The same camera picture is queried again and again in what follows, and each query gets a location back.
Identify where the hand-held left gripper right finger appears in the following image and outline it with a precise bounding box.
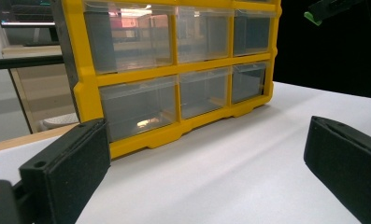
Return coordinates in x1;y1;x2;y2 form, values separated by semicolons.
303;115;371;224

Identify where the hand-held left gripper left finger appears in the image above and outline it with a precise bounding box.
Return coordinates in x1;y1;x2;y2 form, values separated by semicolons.
19;118;112;224

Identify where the small green plastic piece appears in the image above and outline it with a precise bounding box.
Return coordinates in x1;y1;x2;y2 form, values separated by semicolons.
303;10;324;27

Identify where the yellow black drawer organizer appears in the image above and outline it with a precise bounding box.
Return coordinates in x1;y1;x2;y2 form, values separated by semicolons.
50;0;283;161

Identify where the black curtain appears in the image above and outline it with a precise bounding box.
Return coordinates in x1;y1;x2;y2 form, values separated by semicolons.
272;0;371;101

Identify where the white round object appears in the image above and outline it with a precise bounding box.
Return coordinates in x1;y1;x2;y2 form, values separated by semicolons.
37;112;80;133

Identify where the wooden table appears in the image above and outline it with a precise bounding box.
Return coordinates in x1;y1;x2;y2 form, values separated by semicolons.
0;122;82;155

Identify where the beige wooden desk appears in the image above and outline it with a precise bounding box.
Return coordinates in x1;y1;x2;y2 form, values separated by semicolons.
0;43;78;134

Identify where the group of clear drawers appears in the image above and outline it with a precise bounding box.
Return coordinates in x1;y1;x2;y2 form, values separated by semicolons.
83;0;277;143

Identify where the black monitor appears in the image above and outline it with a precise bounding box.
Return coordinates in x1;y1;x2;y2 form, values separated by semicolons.
0;0;57;28

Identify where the black metal frame bar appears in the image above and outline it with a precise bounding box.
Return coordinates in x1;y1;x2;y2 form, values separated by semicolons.
0;54;64;72

